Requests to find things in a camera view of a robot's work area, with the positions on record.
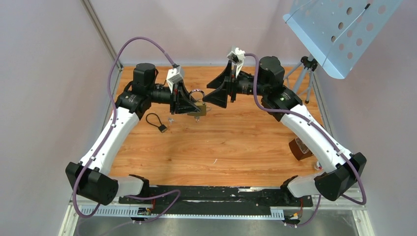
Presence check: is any brown wooden metronome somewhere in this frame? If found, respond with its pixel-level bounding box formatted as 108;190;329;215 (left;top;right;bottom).
289;137;313;161

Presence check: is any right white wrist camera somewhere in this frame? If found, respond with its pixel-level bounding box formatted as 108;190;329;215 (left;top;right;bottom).
227;46;245;77

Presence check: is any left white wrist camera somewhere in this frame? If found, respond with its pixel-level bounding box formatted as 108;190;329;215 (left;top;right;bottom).
166;66;185;92

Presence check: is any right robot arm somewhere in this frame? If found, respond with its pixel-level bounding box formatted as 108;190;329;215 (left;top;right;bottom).
203;56;367;206

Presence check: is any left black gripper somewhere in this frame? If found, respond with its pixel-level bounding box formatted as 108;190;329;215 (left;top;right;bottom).
147;79;201;115

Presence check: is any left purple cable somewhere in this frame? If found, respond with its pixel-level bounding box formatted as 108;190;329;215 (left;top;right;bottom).
72;36;178;218

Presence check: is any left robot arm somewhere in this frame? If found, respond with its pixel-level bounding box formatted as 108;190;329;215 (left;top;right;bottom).
65;63;201;206

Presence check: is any purple cable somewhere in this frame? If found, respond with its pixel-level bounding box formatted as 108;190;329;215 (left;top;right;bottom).
72;36;178;218
244;53;367;206

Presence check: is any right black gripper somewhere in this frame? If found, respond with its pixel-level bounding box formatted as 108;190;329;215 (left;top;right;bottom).
202;61;268;108

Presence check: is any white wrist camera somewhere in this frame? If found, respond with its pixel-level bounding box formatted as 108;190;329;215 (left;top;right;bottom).
166;66;185;92
227;46;245;77

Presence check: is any black cable lock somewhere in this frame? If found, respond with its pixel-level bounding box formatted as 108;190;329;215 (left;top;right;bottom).
145;113;168;134

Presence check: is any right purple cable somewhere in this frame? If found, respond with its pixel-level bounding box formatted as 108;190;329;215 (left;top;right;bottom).
244;53;367;206

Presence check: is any grey stand tripod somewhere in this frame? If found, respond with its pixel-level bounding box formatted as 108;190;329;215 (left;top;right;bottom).
283;56;319;104

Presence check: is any light blue music stand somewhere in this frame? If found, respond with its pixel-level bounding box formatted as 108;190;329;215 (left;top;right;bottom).
283;0;401;79

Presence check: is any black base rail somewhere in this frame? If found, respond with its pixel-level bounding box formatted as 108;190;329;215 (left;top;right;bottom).
78;184;365;225

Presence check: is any large brass padlock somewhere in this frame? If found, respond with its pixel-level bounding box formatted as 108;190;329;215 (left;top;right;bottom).
187;89;207;119

